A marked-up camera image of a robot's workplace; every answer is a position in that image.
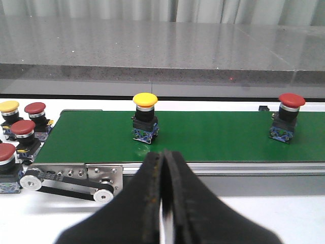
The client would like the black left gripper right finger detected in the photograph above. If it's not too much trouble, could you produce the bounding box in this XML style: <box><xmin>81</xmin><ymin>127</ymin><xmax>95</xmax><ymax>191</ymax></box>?
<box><xmin>164</xmin><ymin>150</ymin><xmax>281</xmax><ymax>243</ymax></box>

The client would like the grey stone counter right slab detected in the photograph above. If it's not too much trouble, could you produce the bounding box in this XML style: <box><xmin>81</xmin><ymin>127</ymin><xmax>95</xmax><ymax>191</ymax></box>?
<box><xmin>239</xmin><ymin>25</ymin><xmax>324</xmax><ymax>87</ymax></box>

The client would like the red push button front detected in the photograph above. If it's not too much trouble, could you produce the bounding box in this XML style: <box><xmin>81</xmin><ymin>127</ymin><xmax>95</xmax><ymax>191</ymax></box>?
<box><xmin>1</xmin><ymin>143</ymin><xmax>24</xmax><ymax>194</ymax></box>

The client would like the grey stone counter slab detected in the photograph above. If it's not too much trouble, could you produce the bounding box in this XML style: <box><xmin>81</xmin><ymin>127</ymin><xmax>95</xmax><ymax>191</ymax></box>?
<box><xmin>1</xmin><ymin>15</ymin><xmax>294</xmax><ymax>82</ymax></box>
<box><xmin>239</xmin><ymin>25</ymin><xmax>324</xmax><ymax>87</ymax></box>

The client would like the red mushroom push button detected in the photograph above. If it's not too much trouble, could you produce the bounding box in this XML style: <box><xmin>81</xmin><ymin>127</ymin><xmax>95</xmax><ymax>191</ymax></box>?
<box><xmin>269</xmin><ymin>93</ymin><xmax>306</xmax><ymax>144</ymax></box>

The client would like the red push button middle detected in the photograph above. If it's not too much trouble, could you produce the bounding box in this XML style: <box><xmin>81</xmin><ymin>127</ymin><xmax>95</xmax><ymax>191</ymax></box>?
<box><xmin>11</xmin><ymin>120</ymin><xmax>41</xmax><ymax>165</ymax></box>

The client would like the red push button back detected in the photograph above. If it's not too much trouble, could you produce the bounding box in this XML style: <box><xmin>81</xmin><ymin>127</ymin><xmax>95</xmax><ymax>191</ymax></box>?
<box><xmin>24</xmin><ymin>102</ymin><xmax>54</xmax><ymax>142</ymax></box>

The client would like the grey pleated curtain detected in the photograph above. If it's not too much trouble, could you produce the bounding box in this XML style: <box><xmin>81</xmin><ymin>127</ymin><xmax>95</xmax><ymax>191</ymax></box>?
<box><xmin>1</xmin><ymin>0</ymin><xmax>324</xmax><ymax>26</ymax></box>

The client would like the yellow push button far left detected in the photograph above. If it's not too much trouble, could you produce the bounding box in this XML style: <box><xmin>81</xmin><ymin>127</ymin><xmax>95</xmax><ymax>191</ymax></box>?
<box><xmin>1</xmin><ymin>101</ymin><xmax>23</xmax><ymax>141</ymax></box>

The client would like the aluminium conveyor frame rail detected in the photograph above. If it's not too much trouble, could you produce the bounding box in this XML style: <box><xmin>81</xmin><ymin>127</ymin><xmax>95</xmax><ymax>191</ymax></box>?
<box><xmin>121</xmin><ymin>161</ymin><xmax>325</xmax><ymax>176</ymax></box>

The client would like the yellow mushroom push button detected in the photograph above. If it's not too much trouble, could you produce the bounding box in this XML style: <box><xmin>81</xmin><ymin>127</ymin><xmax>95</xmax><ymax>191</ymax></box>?
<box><xmin>132</xmin><ymin>93</ymin><xmax>159</xmax><ymax>144</ymax></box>

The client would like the steel conveyor end plate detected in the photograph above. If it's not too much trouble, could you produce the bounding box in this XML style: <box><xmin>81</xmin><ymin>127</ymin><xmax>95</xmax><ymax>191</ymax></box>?
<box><xmin>26</xmin><ymin>162</ymin><xmax>123</xmax><ymax>195</ymax></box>

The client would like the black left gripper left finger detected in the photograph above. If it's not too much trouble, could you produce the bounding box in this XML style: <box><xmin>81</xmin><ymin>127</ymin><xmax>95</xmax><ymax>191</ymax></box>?
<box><xmin>56</xmin><ymin>152</ymin><xmax>162</xmax><ymax>243</ymax></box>

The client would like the black conveyor drive belt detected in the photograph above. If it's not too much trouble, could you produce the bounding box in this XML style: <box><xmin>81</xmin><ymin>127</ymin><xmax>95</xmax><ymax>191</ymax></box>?
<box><xmin>20</xmin><ymin>168</ymin><xmax>114</xmax><ymax>203</ymax></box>

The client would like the small black block behind belt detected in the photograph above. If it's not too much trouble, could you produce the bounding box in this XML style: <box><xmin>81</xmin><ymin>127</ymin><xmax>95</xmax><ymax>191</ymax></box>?
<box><xmin>258</xmin><ymin>106</ymin><xmax>270</xmax><ymax>111</ymax></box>

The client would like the green conveyor belt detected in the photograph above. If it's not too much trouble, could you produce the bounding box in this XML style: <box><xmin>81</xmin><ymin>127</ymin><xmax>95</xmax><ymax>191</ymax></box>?
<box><xmin>36</xmin><ymin>111</ymin><xmax>324</xmax><ymax>163</ymax></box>

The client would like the grey stone counter left slab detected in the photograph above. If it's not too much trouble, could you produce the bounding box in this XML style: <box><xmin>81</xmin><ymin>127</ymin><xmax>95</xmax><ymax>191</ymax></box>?
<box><xmin>1</xmin><ymin>15</ymin><xmax>294</xmax><ymax>82</ymax></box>

